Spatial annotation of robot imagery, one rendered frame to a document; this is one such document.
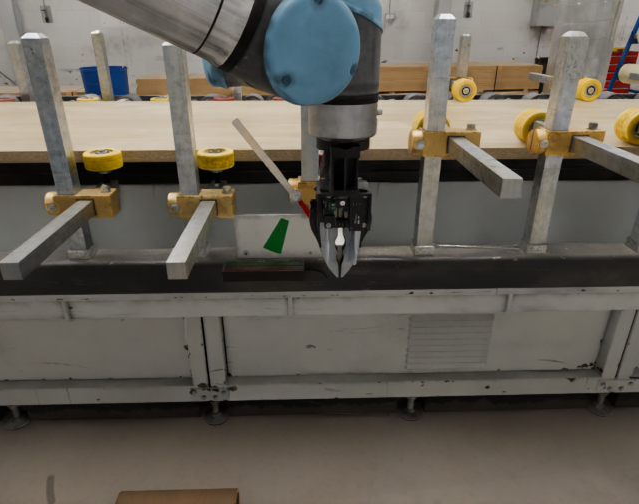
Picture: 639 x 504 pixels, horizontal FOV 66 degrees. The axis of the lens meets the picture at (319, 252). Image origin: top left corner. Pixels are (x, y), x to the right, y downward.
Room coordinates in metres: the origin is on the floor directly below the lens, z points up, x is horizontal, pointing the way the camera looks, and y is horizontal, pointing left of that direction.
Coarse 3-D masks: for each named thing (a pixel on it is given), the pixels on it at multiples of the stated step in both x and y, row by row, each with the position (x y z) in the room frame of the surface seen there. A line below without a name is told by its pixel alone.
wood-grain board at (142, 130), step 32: (0, 128) 1.38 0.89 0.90; (32, 128) 1.38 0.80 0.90; (96, 128) 1.38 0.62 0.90; (128, 128) 1.38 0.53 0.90; (160, 128) 1.38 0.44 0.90; (224, 128) 1.38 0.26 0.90; (256, 128) 1.38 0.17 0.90; (288, 128) 1.38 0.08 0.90; (384, 128) 1.38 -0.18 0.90; (480, 128) 1.38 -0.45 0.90; (512, 128) 1.38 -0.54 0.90; (608, 128) 1.38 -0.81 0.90; (0, 160) 1.11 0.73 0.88; (32, 160) 1.11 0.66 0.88; (128, 160) 1.12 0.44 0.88; (160, 160) 1.12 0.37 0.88; (256, 160) 1.13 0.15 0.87; (288, 160) 1.13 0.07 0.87
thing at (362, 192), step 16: (320, 144) 0.63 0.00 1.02; (336, 144) 0.62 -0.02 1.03; (352, 144) 0.62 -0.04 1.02; (368, 144) 0.64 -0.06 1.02; (336, 160) 0.62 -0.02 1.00; (352, 160) 0.62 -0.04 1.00; (336, 176) 0.62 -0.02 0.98; (352, 176) 0.62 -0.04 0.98; (320, 192) 0.60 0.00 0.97; (336, 192) 0.60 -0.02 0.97; (352, 192) 0.60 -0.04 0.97; (368, 192) 0.60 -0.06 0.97; (320, 208) 0.66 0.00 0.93; (336, 208) 0.61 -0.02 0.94; (352, 208) 0.60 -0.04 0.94; (368, 208) 0.62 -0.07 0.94; (336, 224) 0.61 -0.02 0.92; (352, 224) 0.60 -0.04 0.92; (368, 224) 0.60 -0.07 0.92
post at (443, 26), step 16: (448, 16) 0.98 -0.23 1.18; (432, 32) 1.01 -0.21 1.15; (448, 32) 0.98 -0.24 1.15; (432, 48) 0.99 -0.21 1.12; (448, 48) 0.98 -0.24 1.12; (432, 64) 0.98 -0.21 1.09; (448, 64) 0.98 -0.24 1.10; (432, 80) 0.98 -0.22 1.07; (448, 80) 0.98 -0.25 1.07; (432, 96) 0.98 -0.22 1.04; (432, 112) 0.98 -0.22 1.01; (432, 128) 0.98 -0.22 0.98; (432, 160) 0.98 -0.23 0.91; (432, 176) 0.98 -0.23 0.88; (432, 192) 0.98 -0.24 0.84; (416, 208) 1.01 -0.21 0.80; (432, 208) 0.98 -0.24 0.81; (416, 224) 1.00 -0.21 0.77; (432, 224) 0.98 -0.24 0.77; (416, 240) 0.98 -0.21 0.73; (432, 240) 0.98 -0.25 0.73
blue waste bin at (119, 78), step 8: (80, 72) 6.15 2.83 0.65; (88, 72) 6.03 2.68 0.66; (96, 72) 6.02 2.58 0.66; (112, 72) 6.09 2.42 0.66; (120, 72) 6.17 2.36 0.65; (88, 80) 6.04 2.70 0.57; (96, 80) 6.02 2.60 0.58; (112, 80) 6.08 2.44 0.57; (120, 80) 6.16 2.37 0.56; (128, 80) 6.27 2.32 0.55; (88, 88) 6.06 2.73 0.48; (96, 88) 6.03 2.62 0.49; (120, 88) 6.15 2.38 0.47; (128, 88) 6.32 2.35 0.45
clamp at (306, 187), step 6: (288, 180) 0.98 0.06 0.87; (294, 180) 0.98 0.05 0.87; (300, 180) 0.98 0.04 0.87; (294, 186) 0.97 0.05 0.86; (300, 186) 0.96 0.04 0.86; (306, 186) 0.96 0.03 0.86; (312, 186) 0.96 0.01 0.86; (288, 192) 0.97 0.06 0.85; (306, 192) 0.96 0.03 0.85; (312, 192) 0.96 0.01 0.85; (306, 198) 0.96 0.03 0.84; (312, 198) 0.96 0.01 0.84; (306, 204) 0.96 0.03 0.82
